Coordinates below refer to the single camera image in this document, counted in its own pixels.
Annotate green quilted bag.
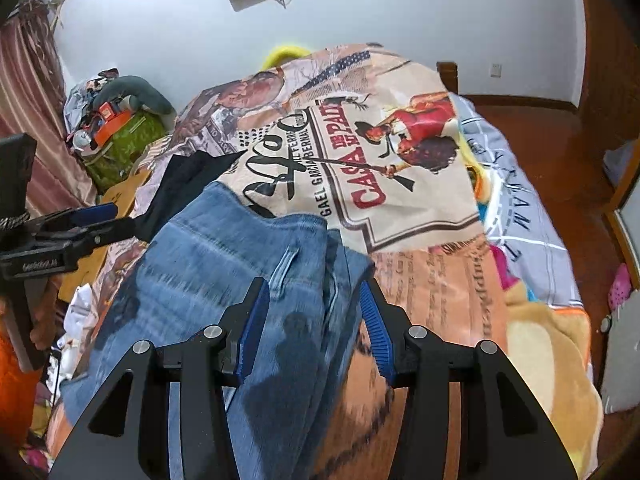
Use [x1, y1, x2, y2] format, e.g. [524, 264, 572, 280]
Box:
[80, 110, 167, 194]

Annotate pink croc shoe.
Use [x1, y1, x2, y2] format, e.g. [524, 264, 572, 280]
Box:
[608, 263, 632, 311]

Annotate striped pink curtain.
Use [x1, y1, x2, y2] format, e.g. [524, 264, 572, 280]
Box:
[1, 0, 96, 216]

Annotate white wall socket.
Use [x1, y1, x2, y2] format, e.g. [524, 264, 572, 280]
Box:
[489, 63, 502, 78]

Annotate wooden door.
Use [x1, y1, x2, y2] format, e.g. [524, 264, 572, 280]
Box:
[578, 0, 639, 148]

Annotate sliding wardrobe door white panel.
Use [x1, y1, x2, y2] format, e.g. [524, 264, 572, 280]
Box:
[605, 139, 639, 289]

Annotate yellow plush pillow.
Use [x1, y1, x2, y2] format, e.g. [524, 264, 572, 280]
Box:
[260, 44, 311, 70]

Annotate blue denim jeans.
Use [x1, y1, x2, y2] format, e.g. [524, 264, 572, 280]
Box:
[62, 182, 372, 479]

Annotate printed poster blanket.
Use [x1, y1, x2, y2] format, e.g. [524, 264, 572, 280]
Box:
[46, 41, 606, 480]

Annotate grey foam board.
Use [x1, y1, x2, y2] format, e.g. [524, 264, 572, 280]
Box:
[601, 290, 640, 414]

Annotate grey checked bed sheet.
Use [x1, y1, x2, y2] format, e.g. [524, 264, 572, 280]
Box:
[449, 93, 584, 309]

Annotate wooden bed post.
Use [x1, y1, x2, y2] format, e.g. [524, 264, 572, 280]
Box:
[436, 61, 459, 93]

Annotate black garment on bed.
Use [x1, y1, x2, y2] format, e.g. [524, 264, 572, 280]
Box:
[131, 148, 246, 244]

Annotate orange toy box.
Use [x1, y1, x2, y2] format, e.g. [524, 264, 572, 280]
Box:
[93, 102, 132, 146]

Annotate person hand holding gripper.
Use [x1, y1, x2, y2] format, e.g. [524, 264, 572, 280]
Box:
[1, 275, 61, 358]

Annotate purple cloth bundle on floor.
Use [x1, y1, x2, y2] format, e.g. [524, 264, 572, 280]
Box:
[603, 141, 636, 188]

